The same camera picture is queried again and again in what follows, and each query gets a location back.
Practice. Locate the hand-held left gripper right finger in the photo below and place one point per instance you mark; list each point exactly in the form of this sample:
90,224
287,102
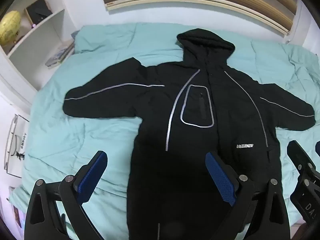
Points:
221,177

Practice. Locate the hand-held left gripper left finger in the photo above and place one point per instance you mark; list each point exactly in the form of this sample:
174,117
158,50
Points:
91,175

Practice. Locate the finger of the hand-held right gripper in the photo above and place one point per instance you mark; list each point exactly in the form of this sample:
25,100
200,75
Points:
298,156

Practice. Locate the black hooded jacket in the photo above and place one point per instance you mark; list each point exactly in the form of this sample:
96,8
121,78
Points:
195,140

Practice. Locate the teal bed blanket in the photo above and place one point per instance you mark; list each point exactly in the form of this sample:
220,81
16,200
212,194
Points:
75,135

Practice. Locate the stack of books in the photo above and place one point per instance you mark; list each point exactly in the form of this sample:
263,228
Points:
60,55

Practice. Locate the white shelf unit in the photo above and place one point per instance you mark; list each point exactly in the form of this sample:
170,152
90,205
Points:
37,40

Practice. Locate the yellow globe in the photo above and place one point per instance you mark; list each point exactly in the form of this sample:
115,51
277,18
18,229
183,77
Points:
9,27

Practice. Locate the black box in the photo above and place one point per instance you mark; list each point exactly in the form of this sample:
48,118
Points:
37,10

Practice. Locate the white wall poster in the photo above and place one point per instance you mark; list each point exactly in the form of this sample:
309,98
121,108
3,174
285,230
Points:
18,140

